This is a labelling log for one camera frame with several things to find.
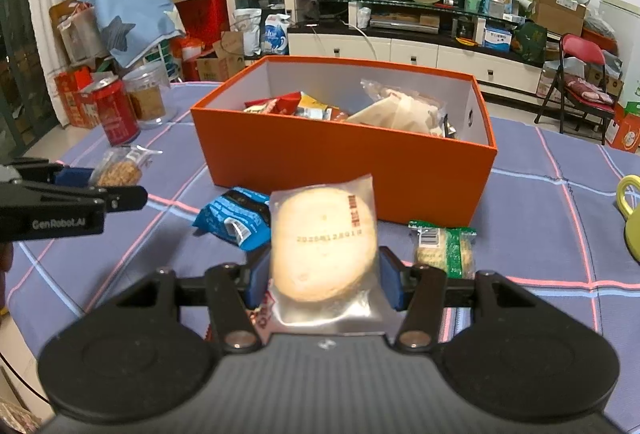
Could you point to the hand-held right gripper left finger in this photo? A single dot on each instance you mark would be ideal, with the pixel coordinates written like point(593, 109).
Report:
point(257, 279)

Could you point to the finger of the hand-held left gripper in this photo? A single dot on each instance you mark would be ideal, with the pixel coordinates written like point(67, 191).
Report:
point(75, 177)
point(120, 199)

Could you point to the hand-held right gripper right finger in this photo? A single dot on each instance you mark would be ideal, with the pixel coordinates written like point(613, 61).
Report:
point(390, 279)

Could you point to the clear sesame cake packet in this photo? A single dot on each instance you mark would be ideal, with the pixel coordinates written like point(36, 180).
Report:
point(120, 174)

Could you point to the clear round pastry packet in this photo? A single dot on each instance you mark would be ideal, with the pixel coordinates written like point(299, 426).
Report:
point(320, 249)

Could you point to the orange cardboard box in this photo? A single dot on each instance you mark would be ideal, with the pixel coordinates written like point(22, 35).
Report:
point(325, 158)

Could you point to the green cracker packet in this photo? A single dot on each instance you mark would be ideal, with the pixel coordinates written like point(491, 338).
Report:
point(445, 249)

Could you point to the blue white snack packet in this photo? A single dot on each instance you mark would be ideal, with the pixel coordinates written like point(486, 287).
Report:
point(230, 214)

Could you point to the red soda can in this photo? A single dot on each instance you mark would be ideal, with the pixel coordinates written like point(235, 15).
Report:
point(117, 113)

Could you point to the red white carton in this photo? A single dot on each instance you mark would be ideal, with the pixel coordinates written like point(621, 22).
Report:
point(75, 98)

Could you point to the clear plastic jar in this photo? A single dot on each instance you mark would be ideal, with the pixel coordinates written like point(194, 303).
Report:
point(147, 101)

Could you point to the beige pastry packet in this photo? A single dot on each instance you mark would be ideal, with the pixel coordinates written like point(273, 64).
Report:
point(400, 111)

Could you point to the small brown cardboard box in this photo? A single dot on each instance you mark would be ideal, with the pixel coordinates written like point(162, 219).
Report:
point(220, 61)

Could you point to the white curtain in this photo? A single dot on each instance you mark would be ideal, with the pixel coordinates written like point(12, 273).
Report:
point(70, 3)

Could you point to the red orange snack packet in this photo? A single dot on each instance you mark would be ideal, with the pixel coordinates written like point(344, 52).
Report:
point(272, 104)

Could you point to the blue star print cloth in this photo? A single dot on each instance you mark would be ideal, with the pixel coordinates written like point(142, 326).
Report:
point(130, 8)

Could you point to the yellow snack packet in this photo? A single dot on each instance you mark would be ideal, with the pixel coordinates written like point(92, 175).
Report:
point(312, 107)

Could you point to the grey white bag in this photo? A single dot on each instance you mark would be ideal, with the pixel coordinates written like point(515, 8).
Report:
point(246, 31)

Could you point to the white TV stand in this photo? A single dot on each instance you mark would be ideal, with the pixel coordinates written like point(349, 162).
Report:
point(415, 58)

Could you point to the blue white bag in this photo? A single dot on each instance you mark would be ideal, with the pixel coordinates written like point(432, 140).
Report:
point(276, 36)

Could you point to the yellow-green mug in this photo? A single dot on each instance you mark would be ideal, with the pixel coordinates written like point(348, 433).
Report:
point(632, 234)

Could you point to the red folding chair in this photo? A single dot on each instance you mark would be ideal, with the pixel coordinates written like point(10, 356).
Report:
point(582, 83)

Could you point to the dark green bag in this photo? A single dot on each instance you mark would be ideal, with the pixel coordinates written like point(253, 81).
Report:
point(531, 43)

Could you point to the open cardboard box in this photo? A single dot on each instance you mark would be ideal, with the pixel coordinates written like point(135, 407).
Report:
point(557, 16)

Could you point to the white fridge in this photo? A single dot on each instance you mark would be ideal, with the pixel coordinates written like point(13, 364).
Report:
point(620, 23)

